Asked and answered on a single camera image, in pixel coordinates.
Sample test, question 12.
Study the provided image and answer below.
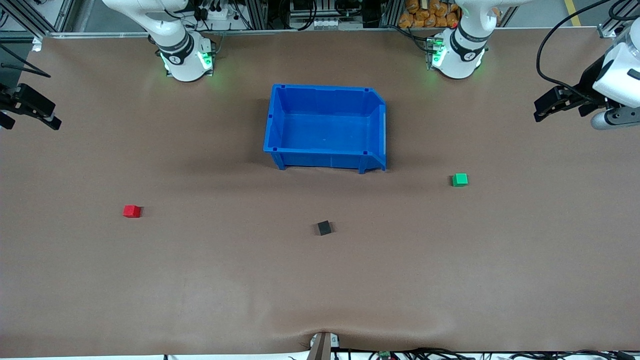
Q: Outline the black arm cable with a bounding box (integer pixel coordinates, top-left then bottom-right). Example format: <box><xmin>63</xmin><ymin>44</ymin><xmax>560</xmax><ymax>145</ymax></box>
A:
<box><xmin>0</xmin><ymin>44</ymin><xmax>52</xmax><ymax>79</ymax></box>
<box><xmin>536</xmin><ymin>0</ymin><xmax>640</xmax><ymax>97</ymax></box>

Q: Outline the white power strip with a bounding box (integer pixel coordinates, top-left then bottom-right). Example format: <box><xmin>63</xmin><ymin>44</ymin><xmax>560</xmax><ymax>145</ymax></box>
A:
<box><xmin>197</xmin><ymin>4</ymin><xmax>232</xmax><ymax>24</ymax></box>

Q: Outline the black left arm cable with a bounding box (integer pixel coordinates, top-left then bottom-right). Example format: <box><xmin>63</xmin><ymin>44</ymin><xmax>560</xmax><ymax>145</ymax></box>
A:
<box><xmin>536</xmin><ymin>0</ymin><xmax>640</xmax><ymax>97</ymax></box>

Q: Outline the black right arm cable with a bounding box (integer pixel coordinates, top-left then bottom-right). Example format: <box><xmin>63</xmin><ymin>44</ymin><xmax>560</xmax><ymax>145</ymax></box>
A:
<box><xmin>0</xmin><ymin>44</ymin><xmax>52</xmax><ymax>79</ymax></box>

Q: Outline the brown table mat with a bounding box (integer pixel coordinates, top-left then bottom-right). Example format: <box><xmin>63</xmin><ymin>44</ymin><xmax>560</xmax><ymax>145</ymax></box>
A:
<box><xmin>0</xmin><ymin>27</ymin><xmax>640</xmax><ymax>359</ymax></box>

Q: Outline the blue plastic storage bin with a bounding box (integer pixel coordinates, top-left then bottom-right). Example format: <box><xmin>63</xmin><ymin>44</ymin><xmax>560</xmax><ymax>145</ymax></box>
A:
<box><xmin>263</xmin><ymin>83</ymin><xmax>388</xmax><ymax>175</ymax></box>

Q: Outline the bag of orange packets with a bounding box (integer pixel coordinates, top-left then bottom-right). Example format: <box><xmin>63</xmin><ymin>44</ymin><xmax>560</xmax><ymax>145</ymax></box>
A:
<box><xmin>398</xmin><ymin>0</ymin><xmax>461</xmax><ymax>29</ymax></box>

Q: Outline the aluminium frame rail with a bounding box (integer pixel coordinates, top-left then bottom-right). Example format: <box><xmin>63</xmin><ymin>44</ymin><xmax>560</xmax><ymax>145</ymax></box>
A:
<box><xmin>0</xmin><ymin>29</ymin><xmax>432</xmax><ymax>41</ymax></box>

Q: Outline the grey electronics unit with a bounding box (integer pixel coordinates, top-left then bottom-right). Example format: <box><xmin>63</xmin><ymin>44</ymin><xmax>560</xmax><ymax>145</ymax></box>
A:
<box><xmin>288</xmin><ymin>0</ymin><xmax>366</xmax><ymax>30</ymax></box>

